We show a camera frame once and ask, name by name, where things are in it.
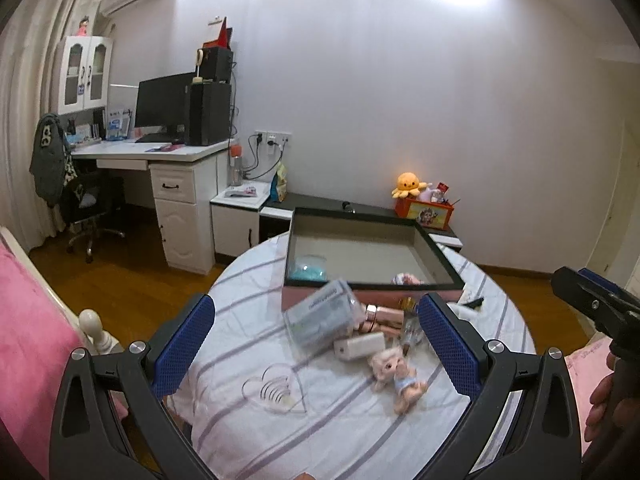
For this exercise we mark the wall power strip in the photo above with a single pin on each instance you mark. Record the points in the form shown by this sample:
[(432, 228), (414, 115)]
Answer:
[(274, 138)]

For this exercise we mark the pink box with black rim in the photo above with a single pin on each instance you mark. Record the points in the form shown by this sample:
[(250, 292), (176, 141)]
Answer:
[(367, 251)]

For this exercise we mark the pink blanket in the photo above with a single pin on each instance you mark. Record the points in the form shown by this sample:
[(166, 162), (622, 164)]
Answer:
[(37, 338)]

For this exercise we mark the black computer tower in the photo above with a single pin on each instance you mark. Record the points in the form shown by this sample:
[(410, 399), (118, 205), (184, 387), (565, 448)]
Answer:
[(208, 113)]

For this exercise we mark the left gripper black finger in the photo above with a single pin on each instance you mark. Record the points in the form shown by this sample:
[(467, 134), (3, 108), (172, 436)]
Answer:
[(609, 311)]

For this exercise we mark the small pink-haired doll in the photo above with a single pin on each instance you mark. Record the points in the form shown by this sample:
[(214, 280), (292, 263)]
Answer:
[(389, 367)]

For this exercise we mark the white plastic figure toy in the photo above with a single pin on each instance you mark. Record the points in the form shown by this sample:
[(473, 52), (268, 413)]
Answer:
[(462, 312)]

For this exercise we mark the white wall cabinet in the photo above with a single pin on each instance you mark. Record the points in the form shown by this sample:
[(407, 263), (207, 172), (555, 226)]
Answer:
[(81, 72)]

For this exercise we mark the black speaker box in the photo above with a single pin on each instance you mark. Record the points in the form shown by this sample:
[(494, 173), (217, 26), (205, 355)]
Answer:
[(216, 64)]

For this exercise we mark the striped white quilt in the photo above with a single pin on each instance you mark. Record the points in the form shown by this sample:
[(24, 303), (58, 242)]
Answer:
[(348, 432)]

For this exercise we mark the clear plastic pack of items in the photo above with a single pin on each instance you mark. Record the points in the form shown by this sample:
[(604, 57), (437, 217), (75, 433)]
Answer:
[(332, 312)]

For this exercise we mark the white bed post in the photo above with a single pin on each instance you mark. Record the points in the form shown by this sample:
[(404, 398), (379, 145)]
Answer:
[(103, 341)]

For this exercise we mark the red cartoon storage box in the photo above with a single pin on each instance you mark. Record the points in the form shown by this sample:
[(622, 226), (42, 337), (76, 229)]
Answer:
[(430, 215)]

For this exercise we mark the clear glass bulb bottle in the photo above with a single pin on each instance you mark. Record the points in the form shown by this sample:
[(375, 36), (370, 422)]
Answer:
[(411, 334)]

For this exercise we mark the white desk with drawers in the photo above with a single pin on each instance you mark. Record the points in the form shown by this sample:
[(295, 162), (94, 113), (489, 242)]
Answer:
[(184, 178)]

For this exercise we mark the orange octopus plush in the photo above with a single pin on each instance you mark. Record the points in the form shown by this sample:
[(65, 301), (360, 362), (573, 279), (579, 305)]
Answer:
[(408, 185)]

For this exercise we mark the white bedside cabinet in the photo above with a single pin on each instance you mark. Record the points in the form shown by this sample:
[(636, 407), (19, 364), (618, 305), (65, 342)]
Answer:
[(235, 217)]

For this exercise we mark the pink block toy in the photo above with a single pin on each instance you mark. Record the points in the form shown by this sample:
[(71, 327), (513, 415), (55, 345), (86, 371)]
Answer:
[(406, 279)]

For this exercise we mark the white power adapter block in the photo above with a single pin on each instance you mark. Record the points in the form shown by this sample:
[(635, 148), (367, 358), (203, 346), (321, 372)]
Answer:
[(359, 347)]

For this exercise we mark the black computer monitor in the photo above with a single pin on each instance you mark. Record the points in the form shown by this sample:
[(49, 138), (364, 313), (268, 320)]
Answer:
[(161, 102)]

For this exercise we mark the person's right hand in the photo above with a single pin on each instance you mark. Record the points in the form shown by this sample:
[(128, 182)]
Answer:
[(599, 402)]

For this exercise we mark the beige curtain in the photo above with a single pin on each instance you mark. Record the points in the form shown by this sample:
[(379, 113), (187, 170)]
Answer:
[(28, 43)]

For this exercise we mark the red folder on speaker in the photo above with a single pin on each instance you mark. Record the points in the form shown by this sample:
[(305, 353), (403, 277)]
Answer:
[(220, 34)]

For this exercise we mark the clear heart-shaped lid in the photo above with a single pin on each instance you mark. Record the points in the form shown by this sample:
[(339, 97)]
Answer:
[(277, 390)]

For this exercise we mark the grey jacket on chair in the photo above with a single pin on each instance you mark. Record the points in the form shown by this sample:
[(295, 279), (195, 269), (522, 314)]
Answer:
[(52, 165)]

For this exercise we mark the rose gold metallic cylinder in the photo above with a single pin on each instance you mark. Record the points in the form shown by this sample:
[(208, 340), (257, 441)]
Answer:
[(384, 320)]

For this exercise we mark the orange-capped water bottle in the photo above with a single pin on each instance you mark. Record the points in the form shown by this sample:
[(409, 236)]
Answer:
[(235, 164)]

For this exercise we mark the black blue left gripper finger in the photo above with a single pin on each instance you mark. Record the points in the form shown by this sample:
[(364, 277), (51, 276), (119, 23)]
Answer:
[(521, 422), (88, 440)]

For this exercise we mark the black office chair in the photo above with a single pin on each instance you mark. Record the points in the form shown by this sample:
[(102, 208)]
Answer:
[(91, 206)]

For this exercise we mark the blue heart-shaped clear dish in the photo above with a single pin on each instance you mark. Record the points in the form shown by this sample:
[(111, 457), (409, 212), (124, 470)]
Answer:
[(309, 268)]

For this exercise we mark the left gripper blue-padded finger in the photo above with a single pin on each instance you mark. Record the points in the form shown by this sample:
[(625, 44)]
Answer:
[(599, 280)]

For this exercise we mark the blue yellow snack bag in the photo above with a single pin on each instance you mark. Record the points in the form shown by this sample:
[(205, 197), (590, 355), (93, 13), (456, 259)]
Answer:
[(279, 183)]

